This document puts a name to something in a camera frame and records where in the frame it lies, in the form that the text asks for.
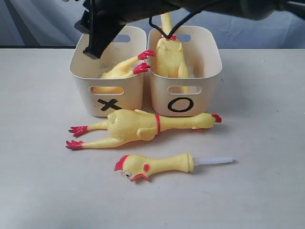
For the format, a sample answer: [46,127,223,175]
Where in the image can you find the headless yellow chicken body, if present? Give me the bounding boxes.
[91,50,156,94]

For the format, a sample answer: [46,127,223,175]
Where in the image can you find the detached yellow chicken head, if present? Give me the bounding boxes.
[114,153,234,182]

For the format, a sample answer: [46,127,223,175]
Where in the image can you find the cream bin marked O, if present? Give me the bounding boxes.
[148,26,222,116]

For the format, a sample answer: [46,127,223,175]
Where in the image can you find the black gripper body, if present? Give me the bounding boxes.
[73,0,129,60]

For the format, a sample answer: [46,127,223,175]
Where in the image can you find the large whole rubber chicken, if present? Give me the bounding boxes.
[154,12,189,94]

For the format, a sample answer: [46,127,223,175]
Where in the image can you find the cream bin marked X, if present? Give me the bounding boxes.
[70,26,147,117]

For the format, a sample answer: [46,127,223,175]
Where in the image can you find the whole yellow rubber chicken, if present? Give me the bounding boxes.
[66,109,222,150]

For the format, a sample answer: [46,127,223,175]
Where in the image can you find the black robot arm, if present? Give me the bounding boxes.
[74,0,305,59]

